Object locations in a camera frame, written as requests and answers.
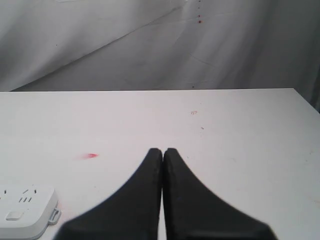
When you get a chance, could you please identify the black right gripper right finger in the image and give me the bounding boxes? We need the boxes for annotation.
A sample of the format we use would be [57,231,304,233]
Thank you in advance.
[162,148,277,240]

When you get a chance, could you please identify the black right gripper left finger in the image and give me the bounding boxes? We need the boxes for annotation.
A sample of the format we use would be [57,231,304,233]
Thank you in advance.
[54,148,163,240]

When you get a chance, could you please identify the white five-outlet power strip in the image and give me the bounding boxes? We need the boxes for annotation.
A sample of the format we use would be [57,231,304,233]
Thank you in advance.
[0,184,61,240]

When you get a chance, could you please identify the white backdrop cloth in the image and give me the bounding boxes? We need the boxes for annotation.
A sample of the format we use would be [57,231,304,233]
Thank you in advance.
[0,0,320,109]

